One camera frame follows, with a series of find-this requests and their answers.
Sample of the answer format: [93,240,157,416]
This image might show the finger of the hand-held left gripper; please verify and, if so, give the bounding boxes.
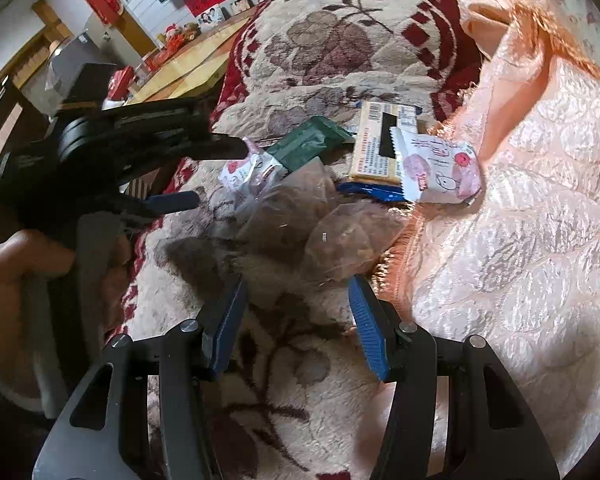
[107,190,201,223]
[120,99,250,171]

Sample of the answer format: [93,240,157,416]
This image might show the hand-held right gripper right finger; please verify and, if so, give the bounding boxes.
[346,274,561,480]

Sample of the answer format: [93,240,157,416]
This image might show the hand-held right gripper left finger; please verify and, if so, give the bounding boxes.
[30,274,249,480]

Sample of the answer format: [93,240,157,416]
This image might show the pink white snack packet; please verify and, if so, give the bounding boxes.
[219,137,288,193]
[389,127,482,206]

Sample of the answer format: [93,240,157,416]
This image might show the green snack packet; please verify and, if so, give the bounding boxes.
[269,116,356,173]

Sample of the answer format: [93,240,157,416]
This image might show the clear bag of brown snacks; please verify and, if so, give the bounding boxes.
[300,202,416,288]
[235,157,338,261]

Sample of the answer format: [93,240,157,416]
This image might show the blue snack packet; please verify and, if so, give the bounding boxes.
[336,180,406,203]

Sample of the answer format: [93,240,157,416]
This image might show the yellow snack packet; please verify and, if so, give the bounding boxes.
[349,101,421,183]

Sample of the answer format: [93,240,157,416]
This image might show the person's left forearm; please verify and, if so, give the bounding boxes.
[0,340,51,416]

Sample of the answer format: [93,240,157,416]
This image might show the person's left hand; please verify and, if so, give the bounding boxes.
[0,231,132,362]

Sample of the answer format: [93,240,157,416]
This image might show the dark grey appliance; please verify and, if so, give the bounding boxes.
[50,35,121,108]

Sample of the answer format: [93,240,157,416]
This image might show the red box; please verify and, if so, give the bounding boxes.
[107,67,137,101]

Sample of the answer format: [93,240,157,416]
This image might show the wooden table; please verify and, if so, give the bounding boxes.
[100,15,253,111]

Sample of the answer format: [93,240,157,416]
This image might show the floral fleece blanket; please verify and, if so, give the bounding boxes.
[105,0,486,480]

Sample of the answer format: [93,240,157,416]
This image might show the red white plush toy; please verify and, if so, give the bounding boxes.
[161,24,186,51]

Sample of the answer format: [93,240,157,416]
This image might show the pink satin fringed cloth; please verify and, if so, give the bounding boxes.
[375,0,600,480]

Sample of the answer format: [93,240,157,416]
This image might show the floral bed sheet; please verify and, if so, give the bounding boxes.
[525,0,600,76]

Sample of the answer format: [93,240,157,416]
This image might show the wooden door frame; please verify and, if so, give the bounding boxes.
[32,0,153,56]

